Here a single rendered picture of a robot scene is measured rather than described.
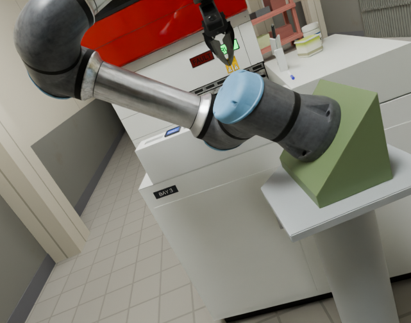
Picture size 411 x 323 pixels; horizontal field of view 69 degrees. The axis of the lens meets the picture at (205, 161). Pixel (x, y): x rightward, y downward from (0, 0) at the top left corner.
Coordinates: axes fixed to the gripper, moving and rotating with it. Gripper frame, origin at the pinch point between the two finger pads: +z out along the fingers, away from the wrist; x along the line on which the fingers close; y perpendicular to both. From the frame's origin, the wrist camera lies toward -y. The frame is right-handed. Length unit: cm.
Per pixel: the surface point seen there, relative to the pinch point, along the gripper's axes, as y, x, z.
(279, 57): 23.4, -18.1, 8.8
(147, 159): -3.9, 37.4, 19.1
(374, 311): -40, -14, 69
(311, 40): 30.9, -32.4, 8.2
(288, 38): 666, -140, 82
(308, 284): -4, 0, 95
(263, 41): 660, -84, 66
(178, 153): -3.9, 26.2, 20.9
